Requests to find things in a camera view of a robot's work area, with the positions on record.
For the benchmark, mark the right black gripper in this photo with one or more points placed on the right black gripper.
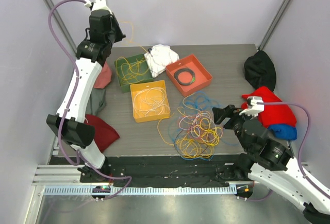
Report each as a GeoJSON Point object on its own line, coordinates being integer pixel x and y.
{"type": "Point", "coordinates": [229, 110]}

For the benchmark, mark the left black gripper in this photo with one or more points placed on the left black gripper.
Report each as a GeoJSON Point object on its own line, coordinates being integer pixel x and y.
{"type": "Point", "coordinates": [120, 35]}

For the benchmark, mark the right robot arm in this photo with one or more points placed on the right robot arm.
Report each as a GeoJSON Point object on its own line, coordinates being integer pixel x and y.
{"type": "Point", "coordinates": [272, 164]}

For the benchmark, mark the green plastic tray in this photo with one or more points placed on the green plastic tray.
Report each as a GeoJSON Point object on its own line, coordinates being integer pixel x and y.
{"type": "Point", "coordinates": [132, 70]}

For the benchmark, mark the pink cloth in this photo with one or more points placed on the pink cloth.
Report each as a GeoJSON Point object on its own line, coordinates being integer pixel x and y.
{"type": "Point", "coordinates": [104, 78]}

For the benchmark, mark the white crumpled cloth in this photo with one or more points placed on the white crumpled cloth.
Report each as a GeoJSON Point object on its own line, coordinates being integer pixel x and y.
{"type": "Point", "coordinates": [158, 57]}

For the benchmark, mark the blue cloth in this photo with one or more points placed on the blue cloth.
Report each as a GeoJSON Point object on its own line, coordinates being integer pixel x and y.
{"type": "Point", "coordinates": [283, 131]}

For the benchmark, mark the black cloth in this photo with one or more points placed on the black cloth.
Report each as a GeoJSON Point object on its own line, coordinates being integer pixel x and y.
{"type": "Point", "coordinates": [259, 71]}

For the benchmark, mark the orange plastic tray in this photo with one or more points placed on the orange plastic tray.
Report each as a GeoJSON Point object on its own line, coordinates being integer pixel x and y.
{"type": "Point", "coordinates": [188, 75]}

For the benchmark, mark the grey cloth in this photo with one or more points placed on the grey cloth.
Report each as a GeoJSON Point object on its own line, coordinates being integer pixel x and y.
{"type": "Point", "coordinates": [96, 102]}

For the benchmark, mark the yellow plastic tray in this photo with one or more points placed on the yellow plastic tray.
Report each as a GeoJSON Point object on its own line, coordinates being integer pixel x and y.
{"type": "Point", "coordinates": [150, 101]}

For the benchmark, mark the dark red cloth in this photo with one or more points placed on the dark red cloth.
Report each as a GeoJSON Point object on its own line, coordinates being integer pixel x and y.
{"type": "Point", "coordinates": [105, 135]}

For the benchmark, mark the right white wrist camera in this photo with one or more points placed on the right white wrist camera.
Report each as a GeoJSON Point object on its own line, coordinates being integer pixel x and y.
{"type": "Point", "coordinates": [254, 106]}

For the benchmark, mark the left aluminium frame post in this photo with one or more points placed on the left aluminium frame post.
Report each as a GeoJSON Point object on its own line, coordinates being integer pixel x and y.
{"type": "Point", "coordinates": [49, 4]}

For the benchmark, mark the aluminium frame post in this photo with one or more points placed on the aluminium frame post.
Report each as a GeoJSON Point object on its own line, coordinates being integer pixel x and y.
{"type": "Point", "coordinates": [49, 4]}
{"type": "Point", "coordinates": [284, 6]}

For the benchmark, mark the slotted cable duct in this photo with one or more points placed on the slotted cable duct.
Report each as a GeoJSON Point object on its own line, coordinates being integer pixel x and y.
{"type": "Point", "coordinates": [55, 190]}

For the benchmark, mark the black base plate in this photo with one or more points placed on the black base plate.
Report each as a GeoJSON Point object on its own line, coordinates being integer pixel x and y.
{"type": "Point", "coordinates": [174, 171]}

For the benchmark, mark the right aluminium frame post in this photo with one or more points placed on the right aluminium frame post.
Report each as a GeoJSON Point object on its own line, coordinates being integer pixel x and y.
{"type": "Point", "coordinates": [284, 6]}

